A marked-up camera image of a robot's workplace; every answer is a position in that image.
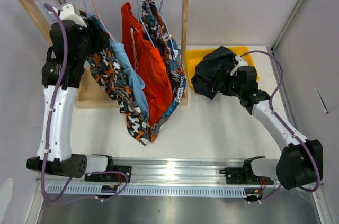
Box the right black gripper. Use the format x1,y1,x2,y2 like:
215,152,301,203
207,68,244,97

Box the pink wire hanger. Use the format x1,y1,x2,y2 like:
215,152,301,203
91,0,117,43

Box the dark navy shorts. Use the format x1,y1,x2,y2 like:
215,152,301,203
191,46,236,100

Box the orange grey camo shorts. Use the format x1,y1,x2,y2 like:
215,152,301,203
78,9,159,147

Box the blue wire hanger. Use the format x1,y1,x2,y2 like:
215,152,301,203
35,0,58,23
158,0,178,50
82,0,90,17
136,0,156,48

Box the light blue mesh shorts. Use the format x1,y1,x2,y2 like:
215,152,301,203
90,15,149,119

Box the teal orange patterned shorts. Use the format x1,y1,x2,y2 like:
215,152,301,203
141,0,187,141

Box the bright orange shorts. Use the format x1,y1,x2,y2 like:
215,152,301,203
121,2,173,126

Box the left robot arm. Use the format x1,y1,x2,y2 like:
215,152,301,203
26,18,115,182

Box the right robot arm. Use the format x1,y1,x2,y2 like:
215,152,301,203
210,66,323,192

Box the yellow plastic tray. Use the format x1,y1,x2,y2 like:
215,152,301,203
185,46,249,89

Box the wooden clothes rack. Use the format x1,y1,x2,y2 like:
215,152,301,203
18,0,189,109

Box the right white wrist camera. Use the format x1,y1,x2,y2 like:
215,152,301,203
230,55,248,76

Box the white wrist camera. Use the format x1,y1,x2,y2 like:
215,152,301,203
230,55,248,76
53,3,87,28

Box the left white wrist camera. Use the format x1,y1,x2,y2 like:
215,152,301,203
53,3,87,28

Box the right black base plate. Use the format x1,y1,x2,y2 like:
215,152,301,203
219,167,274,185

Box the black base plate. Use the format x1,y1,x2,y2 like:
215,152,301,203
219,167,274,185
84,165,132,183

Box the aluminium mounting rail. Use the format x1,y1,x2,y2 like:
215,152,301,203
26,154,249,186

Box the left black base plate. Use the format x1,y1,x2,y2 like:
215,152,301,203
84,165,132,183

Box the slotted cable duct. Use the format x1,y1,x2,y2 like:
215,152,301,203
45,183,273,198

